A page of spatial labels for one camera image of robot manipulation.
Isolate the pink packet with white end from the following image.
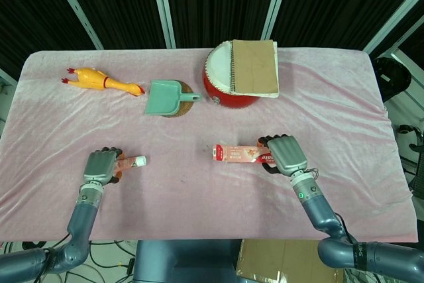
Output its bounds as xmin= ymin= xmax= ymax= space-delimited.
xmin=114 ymin=155 xmax=148 ymax=173

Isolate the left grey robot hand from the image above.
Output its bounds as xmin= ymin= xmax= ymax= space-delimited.
xmin=82 ymin=146 xmax=127 ymax=188

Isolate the black round stool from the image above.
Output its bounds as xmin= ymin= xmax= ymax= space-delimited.
xmin=372 ymin=57 xmax=412 ymax=101

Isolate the pink velvet tablecloth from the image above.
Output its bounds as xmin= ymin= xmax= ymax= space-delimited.
xmin=0 ymin=47 xmax=419 ymax=243

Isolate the black office chair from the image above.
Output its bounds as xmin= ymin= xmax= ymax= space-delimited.
xmin=397 ymin=123 xmax=424 ymax=191

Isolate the yellow rubber chicken toy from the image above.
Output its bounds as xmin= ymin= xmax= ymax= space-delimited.
xmin=60 ymin=67 xmax=146 ymax=97

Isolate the black velcro arm strap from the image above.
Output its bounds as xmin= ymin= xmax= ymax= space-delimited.
xmin=352 ymin=242 xmax=368 ymax=270

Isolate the brown spiral notebook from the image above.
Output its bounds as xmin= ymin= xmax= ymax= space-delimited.
xmin=228 ymin=39 xmax=280 ymax=99

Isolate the red drum white skin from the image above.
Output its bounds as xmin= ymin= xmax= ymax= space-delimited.
xmin=202 ymin=40 xmax=262 ymax=111

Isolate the green plastic dustpan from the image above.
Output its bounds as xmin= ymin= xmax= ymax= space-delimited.
xmin=144 ymin=80 xmax=202 ymax=117

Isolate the grey-blue robot torso base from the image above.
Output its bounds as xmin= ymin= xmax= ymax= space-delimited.
xmin=132 ymin=239 xmax=244 ymax=283

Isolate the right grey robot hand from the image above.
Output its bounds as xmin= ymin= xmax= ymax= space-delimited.
xmin=257 ymin=134 xmax=309 ymax=176

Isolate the white double frame post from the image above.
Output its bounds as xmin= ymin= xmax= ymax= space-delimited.
xmin=148 ymin=0 xmax=177 ymax=48

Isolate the slanted white frame post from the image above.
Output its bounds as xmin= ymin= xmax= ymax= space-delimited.
xmin=362 ymin=0 xmax=424 ymax=54
xmin=46 ymin=0 xmax=104 ymax=50

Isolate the brown cardboard box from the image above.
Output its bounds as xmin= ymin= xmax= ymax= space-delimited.
xmin=235 ymin=239 xmax=345 ymax=283

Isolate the round woven brown coaster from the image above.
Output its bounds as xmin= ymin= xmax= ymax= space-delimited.
xmin=162 ymin=81 xmax=194 ymax=119

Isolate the pink Colgate toothpaste box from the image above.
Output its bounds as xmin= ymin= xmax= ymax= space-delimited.
xmin=211 ymin=142 xmax=278 ymax=166

